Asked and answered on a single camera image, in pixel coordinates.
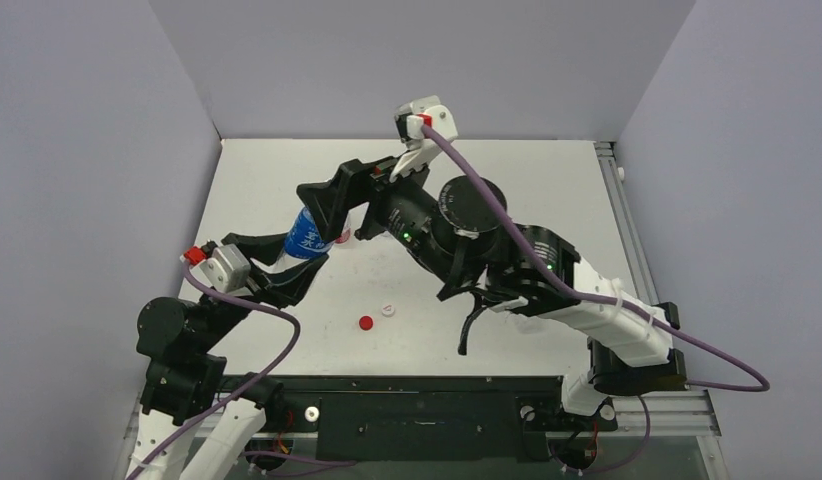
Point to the blue label clear bottle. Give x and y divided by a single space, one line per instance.
302 243

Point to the aluminium rail frame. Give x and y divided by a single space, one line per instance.
677 413

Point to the red label clear bottle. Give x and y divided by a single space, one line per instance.
344 237

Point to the red bottle cap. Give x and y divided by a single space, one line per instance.
366 323

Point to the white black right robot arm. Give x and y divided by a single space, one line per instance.
526 270

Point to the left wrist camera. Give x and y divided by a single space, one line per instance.
226 268

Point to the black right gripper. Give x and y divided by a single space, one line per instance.
361 201

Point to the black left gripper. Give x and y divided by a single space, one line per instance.
279 287

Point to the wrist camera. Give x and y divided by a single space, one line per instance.
413 120
226 268

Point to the clear unlabelled bottle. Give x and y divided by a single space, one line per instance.
530 325

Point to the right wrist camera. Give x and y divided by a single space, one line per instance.
413 120

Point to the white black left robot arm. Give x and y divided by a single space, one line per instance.
189 426

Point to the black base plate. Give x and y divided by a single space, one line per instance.
434 418

